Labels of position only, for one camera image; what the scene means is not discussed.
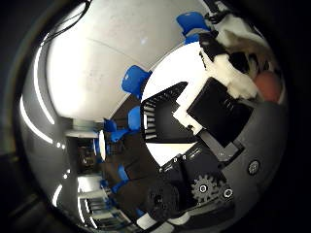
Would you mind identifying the black slatted container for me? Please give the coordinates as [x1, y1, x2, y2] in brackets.
[139, 81, 199, 145]

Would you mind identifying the blue plastic chair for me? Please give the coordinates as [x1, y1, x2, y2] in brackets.
[110, 164, 130, 194]
[102, 117, 139, 144]
[175, 12, 212, 45]
[126, 105, 142, 132]
[121, 64, 153, 100]

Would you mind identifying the reddish brown round toy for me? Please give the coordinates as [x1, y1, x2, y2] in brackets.
[254, 71, 284, 103]

